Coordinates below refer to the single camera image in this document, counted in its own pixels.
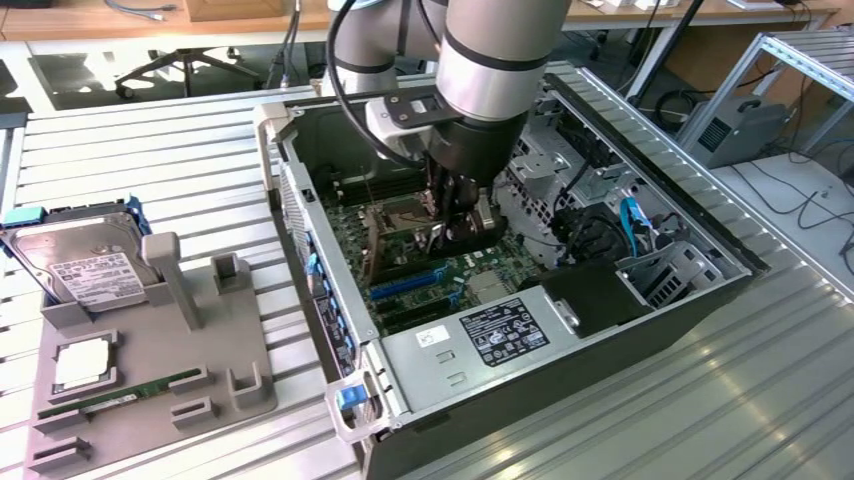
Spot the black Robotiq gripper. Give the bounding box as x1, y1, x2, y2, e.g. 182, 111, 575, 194
420, 115, 531, 257

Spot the Nvidia graphics card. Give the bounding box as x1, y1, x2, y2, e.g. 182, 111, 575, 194
362, 202, 507, 284

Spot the CPU socket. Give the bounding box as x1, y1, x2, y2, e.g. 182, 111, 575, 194
379, 197, 430, 227

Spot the silver drive cage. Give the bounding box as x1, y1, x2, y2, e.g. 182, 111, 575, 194
503, 83, 643, 244

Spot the green motherboard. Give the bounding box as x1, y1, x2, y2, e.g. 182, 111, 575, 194
319, 162, 546, 337

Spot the blue expansion slot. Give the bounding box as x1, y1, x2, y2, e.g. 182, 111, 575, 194
368, 271, 447, 302

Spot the black expansion slot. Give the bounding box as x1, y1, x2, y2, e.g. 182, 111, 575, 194
378, 294, 456, 324

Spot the black plastic shroud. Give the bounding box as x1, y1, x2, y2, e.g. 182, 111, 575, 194
518, 260, 657, 342

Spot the black slanted pole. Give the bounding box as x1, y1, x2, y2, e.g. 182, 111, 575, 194
625, 0, 709, 101

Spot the silver disk bay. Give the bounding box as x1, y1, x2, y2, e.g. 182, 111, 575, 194
614, 238, 730, 310

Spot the grey computer tower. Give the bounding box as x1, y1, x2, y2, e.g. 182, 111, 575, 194
677, 97, 793, 170

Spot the grey power supply unit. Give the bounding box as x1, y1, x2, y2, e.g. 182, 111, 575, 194
363, 285, 583, 419

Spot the brown cardboard box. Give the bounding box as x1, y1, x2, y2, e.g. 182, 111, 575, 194
184, 0, 292, 22

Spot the wooden desk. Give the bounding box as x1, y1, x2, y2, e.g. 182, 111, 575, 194
0, 0, 332, 44
563, 0, 842, 96

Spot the blue case latch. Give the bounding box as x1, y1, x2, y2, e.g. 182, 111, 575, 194
335, 385, 367, 412

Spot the open black PC case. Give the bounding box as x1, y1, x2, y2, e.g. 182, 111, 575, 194
256, 72, 773, 480

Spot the hard disk with blue carrier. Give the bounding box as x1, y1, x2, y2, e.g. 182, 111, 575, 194
0, 196, 166, 314

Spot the grey parts rack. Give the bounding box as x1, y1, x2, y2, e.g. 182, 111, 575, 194
25, 232, 279, 476

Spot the green RAM stick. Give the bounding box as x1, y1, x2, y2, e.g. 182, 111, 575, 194
36, 367, 206, 419

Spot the silver CPU chip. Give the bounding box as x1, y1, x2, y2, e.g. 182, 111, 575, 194
52, 339, 112, 386

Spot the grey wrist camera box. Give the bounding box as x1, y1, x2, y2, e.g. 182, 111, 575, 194
364, 92, 464, 152

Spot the black wire bundle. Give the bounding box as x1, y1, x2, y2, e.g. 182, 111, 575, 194
551, 203, 637, 266

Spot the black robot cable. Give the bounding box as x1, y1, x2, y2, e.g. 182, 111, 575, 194
266, 0, 435, 169

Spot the blue SATA wire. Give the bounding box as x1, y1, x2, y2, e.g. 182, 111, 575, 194
618, 196, 647, 262

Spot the aluminium profile frame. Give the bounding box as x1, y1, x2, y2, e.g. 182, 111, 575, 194
677, 28, 854, 157

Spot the blue cable coil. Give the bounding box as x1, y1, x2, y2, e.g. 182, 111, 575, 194
103, 0, 179, 22

